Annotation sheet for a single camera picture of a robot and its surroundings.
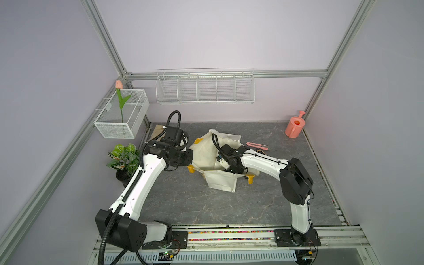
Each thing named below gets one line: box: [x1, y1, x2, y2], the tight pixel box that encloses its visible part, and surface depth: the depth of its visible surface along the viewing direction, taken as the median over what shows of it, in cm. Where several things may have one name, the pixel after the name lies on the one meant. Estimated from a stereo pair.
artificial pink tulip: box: [115, 80, 132, 124], surface depth 85 cm
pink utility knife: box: [246, 141, 270, 151], surface depth 111 cm
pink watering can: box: [284, 110, 306, 139], surface depth 107 cm
